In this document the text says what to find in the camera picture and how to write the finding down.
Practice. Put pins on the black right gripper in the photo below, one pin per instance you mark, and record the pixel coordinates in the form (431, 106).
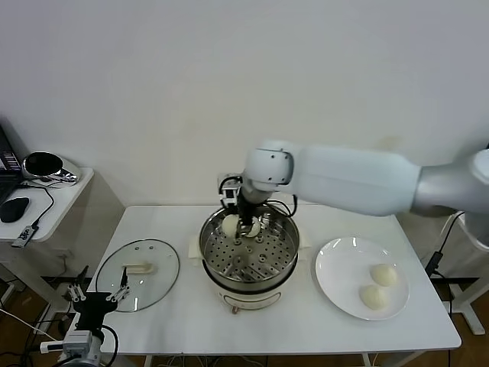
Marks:
(247, 212)

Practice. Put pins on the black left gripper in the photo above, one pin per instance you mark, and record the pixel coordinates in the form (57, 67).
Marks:
(91, 307)

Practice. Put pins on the white steamed baozi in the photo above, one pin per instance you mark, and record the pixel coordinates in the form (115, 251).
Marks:
(384, 274)
(229, 225)
(258, 230)
(373, 296)

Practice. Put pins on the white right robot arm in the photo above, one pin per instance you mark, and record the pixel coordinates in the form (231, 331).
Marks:
(344, 179)

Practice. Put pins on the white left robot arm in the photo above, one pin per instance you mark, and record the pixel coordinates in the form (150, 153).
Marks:
(86, 356)

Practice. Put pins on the perforated steel steamer basket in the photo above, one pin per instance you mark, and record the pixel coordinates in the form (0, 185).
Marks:
(248, 260)

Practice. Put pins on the cream electric cooker base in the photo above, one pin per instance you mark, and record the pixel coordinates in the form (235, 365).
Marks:
(248, 300)

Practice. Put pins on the white side desk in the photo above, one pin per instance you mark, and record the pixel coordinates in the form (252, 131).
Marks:
(61, 206)
(414, 229)

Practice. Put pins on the grey usb hub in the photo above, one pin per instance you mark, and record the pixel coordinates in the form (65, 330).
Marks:
(24, 236)

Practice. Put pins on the white round plate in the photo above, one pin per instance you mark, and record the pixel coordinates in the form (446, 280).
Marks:
(344, 275)

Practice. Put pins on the black computer mouse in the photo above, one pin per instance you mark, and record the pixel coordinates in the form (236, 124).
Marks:
(14, 209)

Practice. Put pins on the black laptop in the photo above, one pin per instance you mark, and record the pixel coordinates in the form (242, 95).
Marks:
(7, 179)

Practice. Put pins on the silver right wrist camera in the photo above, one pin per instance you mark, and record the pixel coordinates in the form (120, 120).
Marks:
(228, 191)

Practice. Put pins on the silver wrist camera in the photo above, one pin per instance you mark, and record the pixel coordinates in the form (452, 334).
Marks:
(72, 342)
(228, 191)

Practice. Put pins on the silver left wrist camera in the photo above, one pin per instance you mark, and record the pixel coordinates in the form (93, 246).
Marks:
(72, 342)

